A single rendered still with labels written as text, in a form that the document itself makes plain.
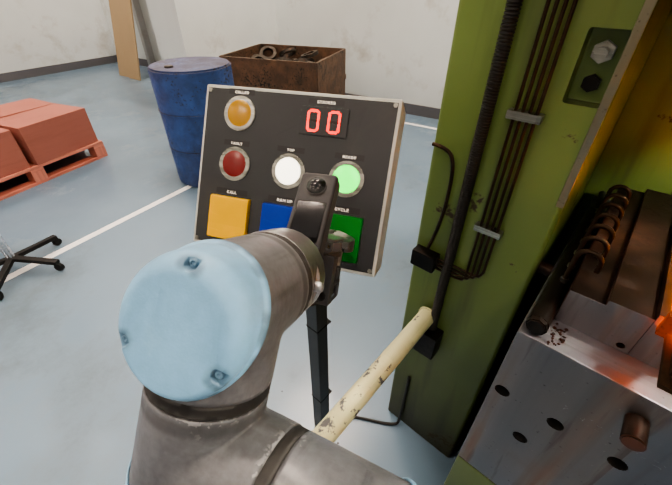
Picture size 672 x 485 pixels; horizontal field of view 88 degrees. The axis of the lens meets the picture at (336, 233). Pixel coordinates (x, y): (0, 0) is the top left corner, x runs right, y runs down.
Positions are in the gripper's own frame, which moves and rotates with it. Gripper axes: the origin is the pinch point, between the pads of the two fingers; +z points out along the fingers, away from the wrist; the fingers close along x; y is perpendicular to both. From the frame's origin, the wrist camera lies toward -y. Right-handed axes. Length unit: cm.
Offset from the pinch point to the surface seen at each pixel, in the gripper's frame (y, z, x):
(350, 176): -9.1, 1.2, 0.7
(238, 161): -9.1, 1.2, -19.1
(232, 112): -17.1, 1.3, -21.2
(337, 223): -1.4, 1.2, -0.3
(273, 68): -106, 256, -141
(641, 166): -21, 39, 57
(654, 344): 7.6, 0.9, 45.5
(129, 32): -194, 411, -463
